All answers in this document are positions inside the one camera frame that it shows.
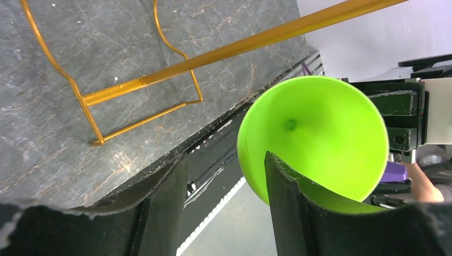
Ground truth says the gold wire glass rack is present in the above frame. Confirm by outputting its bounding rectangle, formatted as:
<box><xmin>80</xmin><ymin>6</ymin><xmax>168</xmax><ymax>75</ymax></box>
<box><xmin>20</xmin><ymin>0</ymin><xmax>400</xmax><ymax>146</ymax></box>

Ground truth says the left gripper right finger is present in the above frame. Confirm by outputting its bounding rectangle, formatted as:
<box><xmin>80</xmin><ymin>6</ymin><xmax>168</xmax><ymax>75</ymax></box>
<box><xmin>265</xmin><ymin>152</ymin><xmax>451</xmax><ymax>255</ymax></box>

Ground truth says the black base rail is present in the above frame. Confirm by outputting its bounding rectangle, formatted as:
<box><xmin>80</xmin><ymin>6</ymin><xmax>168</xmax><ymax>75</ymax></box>
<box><xmin>84</xmin><ymin>49</ymin><xmax>326</xmax><ymax>248</ymax></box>

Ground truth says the person forearm in background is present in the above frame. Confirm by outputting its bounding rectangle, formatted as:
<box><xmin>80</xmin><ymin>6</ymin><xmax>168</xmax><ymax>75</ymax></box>
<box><xmin>401</xmin><ymin>163</ymin><xmax>451</xmax><ymax>203</ymax></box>

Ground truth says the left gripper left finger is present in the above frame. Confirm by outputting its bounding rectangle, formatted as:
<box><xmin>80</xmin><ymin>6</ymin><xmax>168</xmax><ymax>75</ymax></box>
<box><xmin>1</xmin><ymin>154</ymin><xmax>188</xmax><ymax>255</ymax></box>

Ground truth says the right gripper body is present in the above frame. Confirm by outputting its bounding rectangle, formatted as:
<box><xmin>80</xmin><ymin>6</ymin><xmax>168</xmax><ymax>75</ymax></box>
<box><xmin>351</xmin><ymin>78</ymin><xmax>429</xmax><ymax>163</ymax></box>

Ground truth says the green plastic wine glass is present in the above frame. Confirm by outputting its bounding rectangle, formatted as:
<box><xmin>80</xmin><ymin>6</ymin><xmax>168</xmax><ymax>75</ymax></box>
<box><xmin>237</xmin><ymin>75</ymin><xmax>389</xmax><ymax>214</ymax></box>

